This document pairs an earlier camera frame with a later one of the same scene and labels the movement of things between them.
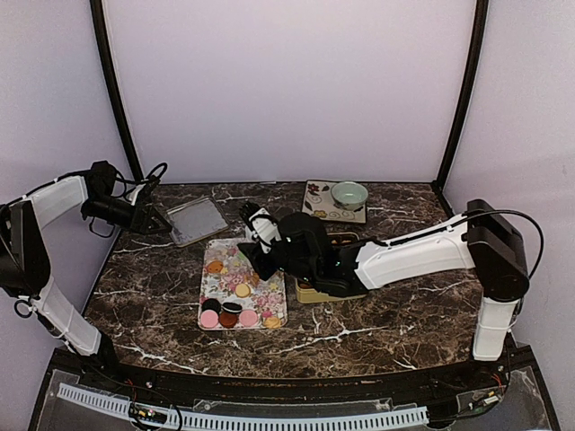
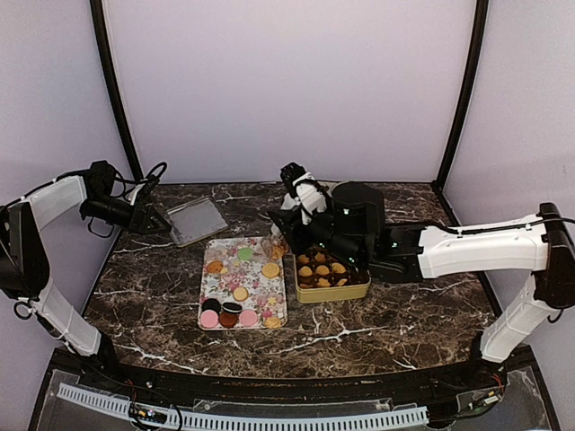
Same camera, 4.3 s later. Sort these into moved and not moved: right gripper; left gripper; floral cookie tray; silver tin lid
Moved: right gripper
Not moved: floral cookie tray; silver tin lid; left gripper
